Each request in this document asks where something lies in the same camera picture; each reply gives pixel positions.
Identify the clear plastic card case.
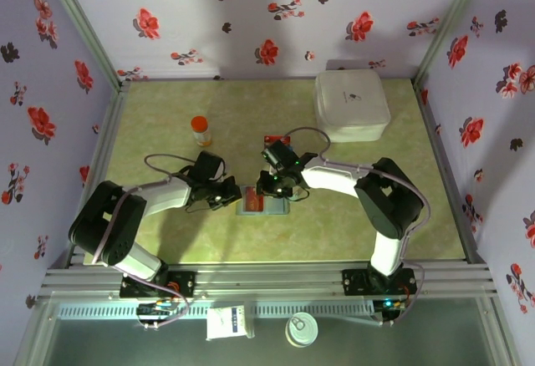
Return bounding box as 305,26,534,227
236,185,303,216

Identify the orange pill bottle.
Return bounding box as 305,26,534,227
190,115,213,148

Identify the white zip storage case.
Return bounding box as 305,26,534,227
313,69,392,144

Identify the white paper packet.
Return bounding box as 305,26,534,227
206,306,247,341

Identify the silver tin can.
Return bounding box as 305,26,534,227
284,312,319,348

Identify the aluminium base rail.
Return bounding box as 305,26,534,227
39,259,499,300

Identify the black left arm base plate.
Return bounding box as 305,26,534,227
120,271,197,299

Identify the aluminium side rail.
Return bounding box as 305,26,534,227
62,80,131,269
412,76,488,265

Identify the grey slotted cable duct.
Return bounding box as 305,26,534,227
56,302,375,321

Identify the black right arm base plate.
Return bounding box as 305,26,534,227
341,268,418,297

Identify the aluminium corner post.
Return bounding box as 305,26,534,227
39,0,126,87
413,0,490,83

